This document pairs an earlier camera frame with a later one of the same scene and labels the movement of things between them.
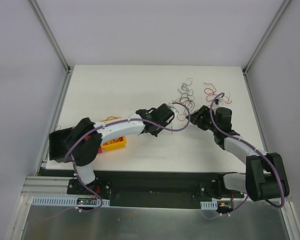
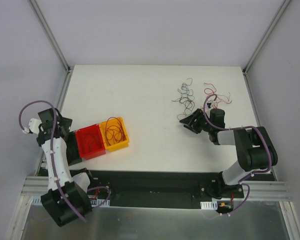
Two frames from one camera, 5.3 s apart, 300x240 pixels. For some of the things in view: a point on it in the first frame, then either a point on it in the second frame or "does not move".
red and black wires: [186, 102] does not move
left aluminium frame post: [36, 9] does not move
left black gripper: [167, 115] -> [71, 149]
